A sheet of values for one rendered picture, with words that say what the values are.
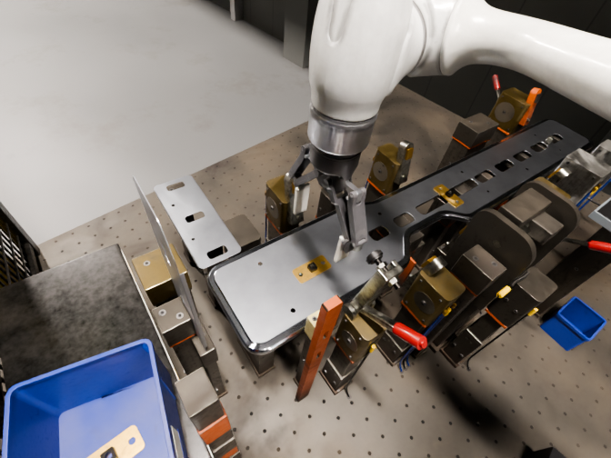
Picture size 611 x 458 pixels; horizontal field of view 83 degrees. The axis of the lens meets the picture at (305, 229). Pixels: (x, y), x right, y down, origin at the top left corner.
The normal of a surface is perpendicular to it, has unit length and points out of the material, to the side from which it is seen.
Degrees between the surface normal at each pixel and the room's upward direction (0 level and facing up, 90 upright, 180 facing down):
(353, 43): 81
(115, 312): 0
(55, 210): 0
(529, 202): 0
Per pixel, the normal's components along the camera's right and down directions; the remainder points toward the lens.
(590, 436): 0.10, -0.64
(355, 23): -0.26, 0.60
